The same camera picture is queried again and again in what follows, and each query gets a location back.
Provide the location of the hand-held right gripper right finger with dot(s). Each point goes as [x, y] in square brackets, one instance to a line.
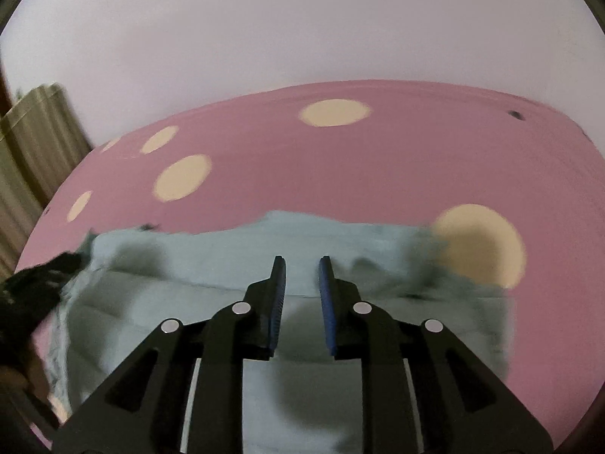
[327, 307]

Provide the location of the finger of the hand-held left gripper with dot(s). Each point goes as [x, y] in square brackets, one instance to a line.
[61, 267]

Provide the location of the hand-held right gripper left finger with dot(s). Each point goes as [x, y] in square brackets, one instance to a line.
[276, 307]

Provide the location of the light blue quilted jacket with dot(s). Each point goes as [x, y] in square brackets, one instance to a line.
[189, 302]

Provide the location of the striped headboard cushion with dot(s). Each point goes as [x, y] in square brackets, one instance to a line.
[33, 151]

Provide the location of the pink dotted bed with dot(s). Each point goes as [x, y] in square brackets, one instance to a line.
[331, 175]

